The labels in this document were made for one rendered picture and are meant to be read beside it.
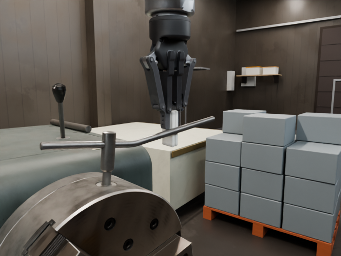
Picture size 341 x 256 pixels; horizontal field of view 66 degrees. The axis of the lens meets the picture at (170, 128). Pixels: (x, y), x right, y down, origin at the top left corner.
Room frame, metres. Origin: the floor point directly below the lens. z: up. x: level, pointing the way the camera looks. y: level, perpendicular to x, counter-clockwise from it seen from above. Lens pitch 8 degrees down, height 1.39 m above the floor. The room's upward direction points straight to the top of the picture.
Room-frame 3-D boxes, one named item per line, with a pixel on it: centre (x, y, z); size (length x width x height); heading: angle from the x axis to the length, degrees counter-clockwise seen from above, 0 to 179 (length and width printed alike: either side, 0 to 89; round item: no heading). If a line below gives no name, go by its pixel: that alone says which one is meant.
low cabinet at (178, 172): (3.88, 0.32, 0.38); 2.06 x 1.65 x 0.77; 54
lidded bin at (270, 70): (8.41, -3.16, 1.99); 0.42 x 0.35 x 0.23; 54
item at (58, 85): (0.64, 0.27, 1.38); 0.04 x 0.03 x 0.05; 44
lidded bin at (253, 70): (8.71, -2.74, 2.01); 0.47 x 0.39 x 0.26; 54
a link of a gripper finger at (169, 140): (0.51, 0.00, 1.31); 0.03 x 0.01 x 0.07; 46
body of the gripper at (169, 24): (0.50, 0.00, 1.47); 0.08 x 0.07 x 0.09; 135
